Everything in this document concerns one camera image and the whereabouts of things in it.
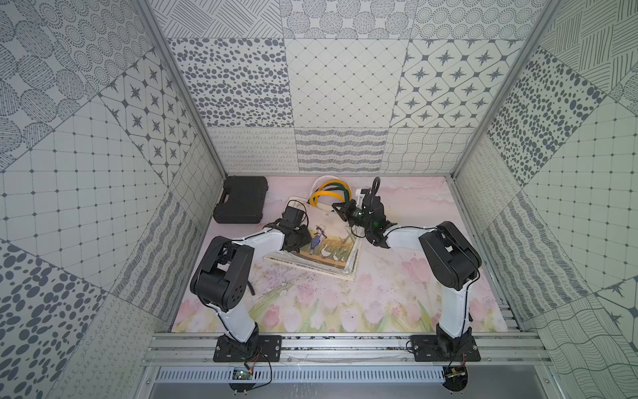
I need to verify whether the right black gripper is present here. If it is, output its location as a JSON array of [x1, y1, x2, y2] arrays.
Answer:
[[333, 195, 374, 229]]

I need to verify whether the yellow handled illustrated tote bag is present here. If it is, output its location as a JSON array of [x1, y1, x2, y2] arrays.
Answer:
[[286, 179, 362, 273]]

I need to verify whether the green handled floral tote bag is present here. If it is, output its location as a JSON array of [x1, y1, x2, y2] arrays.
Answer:
[[263, 181, 362, 281]]

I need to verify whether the starry night canvas tote bag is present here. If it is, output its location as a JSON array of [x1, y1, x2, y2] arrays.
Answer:
[[307, 176, 353, 207]]

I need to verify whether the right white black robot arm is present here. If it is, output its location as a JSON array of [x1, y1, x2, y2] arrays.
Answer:
[[332, 178, 482, 350]]

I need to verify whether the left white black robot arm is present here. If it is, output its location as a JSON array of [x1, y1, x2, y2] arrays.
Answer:
[[189, 204, 312, 345]]

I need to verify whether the black plastic tool case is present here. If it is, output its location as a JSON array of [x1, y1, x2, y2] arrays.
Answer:
[[213, 176, 268, 224]]

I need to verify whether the left small circuit board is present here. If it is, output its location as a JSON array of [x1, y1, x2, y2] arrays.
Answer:
[[231, 367, 254, 383]]

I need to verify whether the small circuit board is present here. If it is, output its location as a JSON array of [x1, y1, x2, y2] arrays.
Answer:
[[443, 366, 469, 392], [231, 367, 254, 383]]

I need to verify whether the right small circuit board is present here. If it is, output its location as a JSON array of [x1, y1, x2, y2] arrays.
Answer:
[[443, 366, 469, 392]]

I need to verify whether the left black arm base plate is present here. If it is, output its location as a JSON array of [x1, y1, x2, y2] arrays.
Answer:
[[213, 335, 282, 362]]

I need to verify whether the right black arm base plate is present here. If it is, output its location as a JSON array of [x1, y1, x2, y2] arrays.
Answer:
[[405, 331, 481, 362]]

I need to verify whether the aluminium rail frame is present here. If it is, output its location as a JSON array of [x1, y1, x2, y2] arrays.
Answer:
[[141, 332, 551, 366]]

